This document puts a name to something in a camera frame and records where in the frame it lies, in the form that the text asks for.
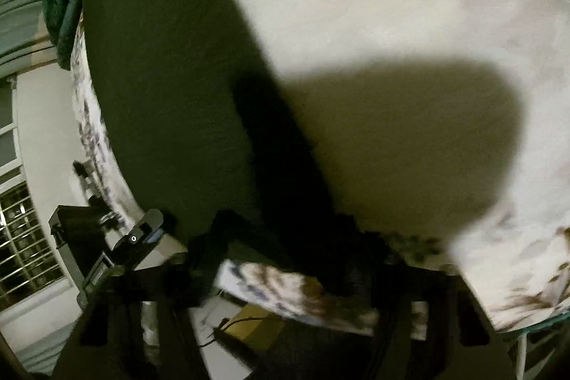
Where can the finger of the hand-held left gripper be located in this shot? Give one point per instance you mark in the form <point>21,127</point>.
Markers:
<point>138,235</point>

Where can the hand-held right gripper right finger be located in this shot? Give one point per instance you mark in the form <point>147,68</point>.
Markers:
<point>423,295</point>

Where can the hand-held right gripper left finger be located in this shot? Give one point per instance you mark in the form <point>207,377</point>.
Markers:
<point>178,286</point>

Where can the black garment with white stripes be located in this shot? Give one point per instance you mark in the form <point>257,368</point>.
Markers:
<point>156,95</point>

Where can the window grille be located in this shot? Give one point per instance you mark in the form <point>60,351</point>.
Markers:
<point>26,246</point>

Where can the cardboard box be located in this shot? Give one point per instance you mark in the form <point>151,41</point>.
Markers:
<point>256,329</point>

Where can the striped curtain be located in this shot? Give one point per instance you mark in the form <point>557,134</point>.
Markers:
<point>20,24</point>

